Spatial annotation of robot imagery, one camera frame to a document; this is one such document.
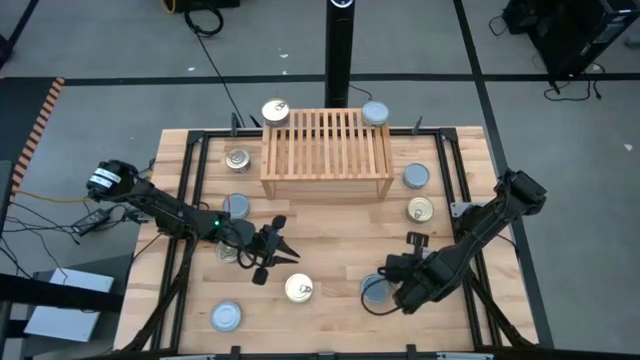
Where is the green label flat-lid can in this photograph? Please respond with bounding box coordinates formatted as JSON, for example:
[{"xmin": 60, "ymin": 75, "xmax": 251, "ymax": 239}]
[
  {"xmin": 209, "ymin": 299, "xmax": 244, "ymax": 334},
  {"xmin": 221, "ymin": 192, "xmax": 251, "ymax": 221},
  {"xmin": 359, "ymin": 273, "xmax": 394, "ymax": 306},
  {"xmin": 361, "ymin": 99, "xmax": 391, "ymax": 127},
  {"xmin": 402, "ymin": 162, "xmax": 431, "ymax": 190}
]

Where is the orange black hazard strip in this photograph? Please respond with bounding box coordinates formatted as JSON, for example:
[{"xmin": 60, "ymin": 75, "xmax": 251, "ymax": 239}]
[{"xmin": 8, "ymin": 76, "xmax": 66, "ymax": 204}]

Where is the wooden slatted shelf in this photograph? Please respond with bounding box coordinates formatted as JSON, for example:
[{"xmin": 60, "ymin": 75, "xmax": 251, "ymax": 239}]
[{"xmin": 259, "ymin": 107, "xmax": 396, "ymax": 201}]

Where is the white flat box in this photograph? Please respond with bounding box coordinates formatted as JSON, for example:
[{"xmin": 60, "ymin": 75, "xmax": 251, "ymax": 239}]
[{"xmin": 23, "ymin": 267, "xmax": 115, "ymax": 344}]

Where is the black cable with loop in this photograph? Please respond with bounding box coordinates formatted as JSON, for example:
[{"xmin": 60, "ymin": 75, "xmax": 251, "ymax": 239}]
[{"xmin": 182, "ymin": 3, "xmax": 247, "ymax": 129}]

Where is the black table frame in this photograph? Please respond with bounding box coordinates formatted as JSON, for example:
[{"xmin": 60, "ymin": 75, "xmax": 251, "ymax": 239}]
[{"xmin": 119, "ymin": 127, "xmax": 539, "ymax": 360}]

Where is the black metal beam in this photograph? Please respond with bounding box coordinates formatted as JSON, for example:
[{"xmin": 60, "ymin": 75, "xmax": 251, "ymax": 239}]
[{"xmin": 0, "ymin": 272, "xmax": 125, "ymax": 314}]

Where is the black floor cable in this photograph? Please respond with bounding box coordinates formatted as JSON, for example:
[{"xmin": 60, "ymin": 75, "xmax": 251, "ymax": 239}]
[{"xmin": 542, "ymin": 62, "xmax": 606, "ymax": 103}]

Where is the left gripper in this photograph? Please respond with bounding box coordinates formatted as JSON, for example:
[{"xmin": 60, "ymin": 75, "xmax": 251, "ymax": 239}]
[{"xmin": 249, "ymin": 214, "xmax": 302, "ymax": 286}]

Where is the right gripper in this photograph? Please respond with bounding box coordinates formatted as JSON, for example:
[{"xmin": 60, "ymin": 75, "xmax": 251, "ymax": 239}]
[{"xmin": 383, "ymin": 231, "xmax": 454, "ymax": 315}]

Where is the black floor box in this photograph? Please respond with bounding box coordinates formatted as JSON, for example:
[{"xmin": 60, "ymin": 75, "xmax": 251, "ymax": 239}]
[{"xmin": 172, "ymin": 0, "xmax": 242, "ymax": 10}]

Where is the black equipment case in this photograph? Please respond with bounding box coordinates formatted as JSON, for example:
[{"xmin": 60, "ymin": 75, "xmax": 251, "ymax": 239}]
[{"xmin": 502, "ymin": 0, "xmax": 640, "ymax": 81}]

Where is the red blue pull-tab can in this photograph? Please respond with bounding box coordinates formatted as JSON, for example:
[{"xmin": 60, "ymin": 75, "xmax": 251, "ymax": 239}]
[
  {"xmin": 261, "ymin": 97, "xmax": 291, "ymax": 127},
  {"xmin": 284, "ymin": 272, "xmax": 315, "ymax": 305},
  {"xmin": 224, "ymin": 147, "xmax": 252, "ymax": 174},
  {"xmin": 214, "ymin": 241, "xmax": 240, "ymax": 265},
  {"xmin": 405, "ymin": 195, "xmax": 435, "ymax": 224}
]

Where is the black power adapter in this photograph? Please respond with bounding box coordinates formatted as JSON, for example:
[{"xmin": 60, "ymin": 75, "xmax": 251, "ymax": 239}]
[{"xmin": 70, "ymin": 207, "xmax": 112, "ymax": 237}]

